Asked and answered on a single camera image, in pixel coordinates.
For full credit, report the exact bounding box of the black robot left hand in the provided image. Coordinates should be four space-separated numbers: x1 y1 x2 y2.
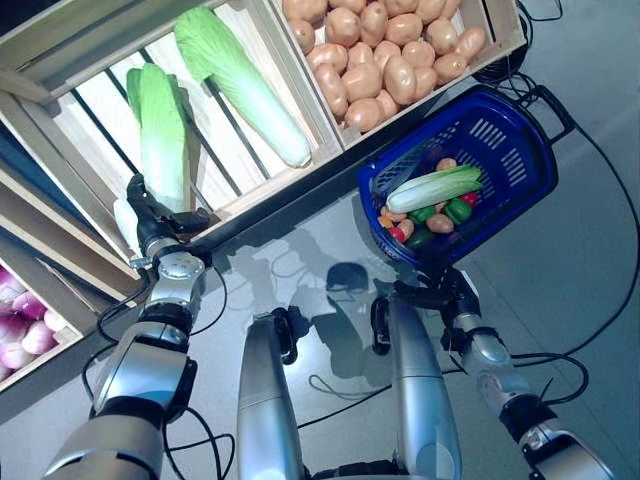
125 173 212 257

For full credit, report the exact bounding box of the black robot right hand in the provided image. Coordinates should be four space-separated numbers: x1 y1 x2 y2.
393 267 483 322

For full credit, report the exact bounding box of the green white napa cabbage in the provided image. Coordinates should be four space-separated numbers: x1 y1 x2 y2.
112 62 201 256
173 5 312 169
384 163 485 215

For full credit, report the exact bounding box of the blue plastic shopping basket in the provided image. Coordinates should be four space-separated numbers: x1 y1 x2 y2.
356 83 576 269

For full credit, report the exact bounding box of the dark green bell pepper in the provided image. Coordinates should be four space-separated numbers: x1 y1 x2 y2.
403 227 437 251

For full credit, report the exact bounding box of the wooden slatted crate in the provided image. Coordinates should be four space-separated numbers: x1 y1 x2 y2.
269 0 529 151
0 0 346 261
0 257 85 394

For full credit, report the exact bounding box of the small orange vegetable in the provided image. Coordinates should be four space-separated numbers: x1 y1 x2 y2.
378 207 407 229

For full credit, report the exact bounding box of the purple white onion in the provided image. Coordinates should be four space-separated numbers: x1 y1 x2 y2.
0 314 31 346
0 344 36 371
12 292 49 321
0 269 26 304
43 308 69 334
22 322 59 356

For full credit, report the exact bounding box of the black robot waist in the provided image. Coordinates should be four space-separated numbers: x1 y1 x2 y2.
299 457 416 480

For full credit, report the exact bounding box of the silver robot left leg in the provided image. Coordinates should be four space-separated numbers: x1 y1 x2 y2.
235 307 306 480

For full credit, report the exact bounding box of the black round floor base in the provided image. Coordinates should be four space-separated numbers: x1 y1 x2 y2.
472 44 529 89

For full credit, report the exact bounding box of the wooden display shelf frame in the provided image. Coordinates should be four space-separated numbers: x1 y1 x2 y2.
0 0 531 311
0 199 146 311

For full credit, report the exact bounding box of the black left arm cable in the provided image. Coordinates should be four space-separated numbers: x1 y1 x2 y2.
81 264 237 480

